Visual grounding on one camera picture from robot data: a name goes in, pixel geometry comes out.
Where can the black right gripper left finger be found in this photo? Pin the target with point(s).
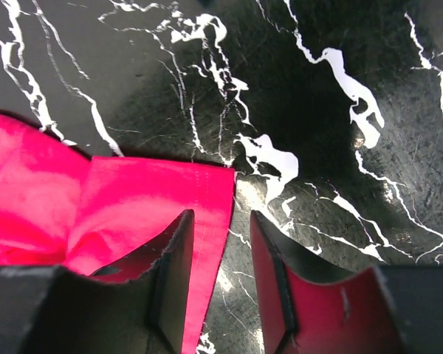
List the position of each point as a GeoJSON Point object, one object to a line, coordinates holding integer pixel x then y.
{"type": "Point", "coordinates": [136, 304]}

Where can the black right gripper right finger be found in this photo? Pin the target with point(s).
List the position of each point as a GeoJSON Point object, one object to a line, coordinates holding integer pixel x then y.
{"type": "Point", "coordinates": [309, 305]}

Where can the magenta t shirt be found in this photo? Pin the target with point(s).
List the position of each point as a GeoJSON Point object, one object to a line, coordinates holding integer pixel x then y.
{"type": "Point", "coordinates": [59, 207]}

